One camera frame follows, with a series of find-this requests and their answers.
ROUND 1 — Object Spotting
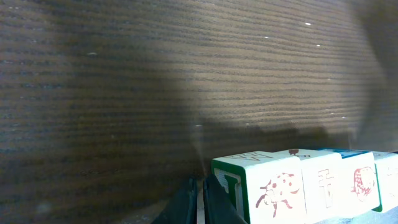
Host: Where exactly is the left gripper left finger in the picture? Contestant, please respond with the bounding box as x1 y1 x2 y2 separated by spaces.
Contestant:
152 178 198 224

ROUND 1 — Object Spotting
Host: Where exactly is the teal edged white block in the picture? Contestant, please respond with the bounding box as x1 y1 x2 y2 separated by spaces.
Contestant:
373 151 397 213

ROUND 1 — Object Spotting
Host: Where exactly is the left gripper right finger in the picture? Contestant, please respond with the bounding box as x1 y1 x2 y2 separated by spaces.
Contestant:
203 174 248 224

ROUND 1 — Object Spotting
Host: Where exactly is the white block brown picture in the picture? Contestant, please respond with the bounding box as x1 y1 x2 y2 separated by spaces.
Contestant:
329 149 380 218

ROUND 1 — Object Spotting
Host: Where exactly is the green edged white block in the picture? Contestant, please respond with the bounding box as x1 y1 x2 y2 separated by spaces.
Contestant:
211 151 307 223

